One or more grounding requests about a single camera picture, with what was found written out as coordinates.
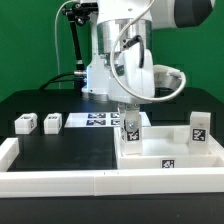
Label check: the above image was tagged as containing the white marker sheet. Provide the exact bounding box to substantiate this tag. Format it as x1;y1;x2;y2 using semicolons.
64;111;152;129

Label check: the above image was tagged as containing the white square table top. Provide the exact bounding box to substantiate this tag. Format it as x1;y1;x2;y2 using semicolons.
114;125;224;169

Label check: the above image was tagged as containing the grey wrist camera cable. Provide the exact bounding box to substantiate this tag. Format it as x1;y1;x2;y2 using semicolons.
109;0;187;103

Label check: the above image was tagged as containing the black cable bundle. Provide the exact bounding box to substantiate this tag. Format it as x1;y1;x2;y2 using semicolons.
38;3;88;91

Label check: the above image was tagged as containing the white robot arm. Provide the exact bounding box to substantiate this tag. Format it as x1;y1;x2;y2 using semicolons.
62;0;215;132

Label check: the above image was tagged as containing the white U-shaped fence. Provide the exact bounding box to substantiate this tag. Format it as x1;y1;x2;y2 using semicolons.
0;138;224;198

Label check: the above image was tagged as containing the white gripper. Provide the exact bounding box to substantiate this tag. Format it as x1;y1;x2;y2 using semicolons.
109;44;155;131

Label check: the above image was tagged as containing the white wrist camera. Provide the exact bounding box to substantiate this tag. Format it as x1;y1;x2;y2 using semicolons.
153;65;181;90

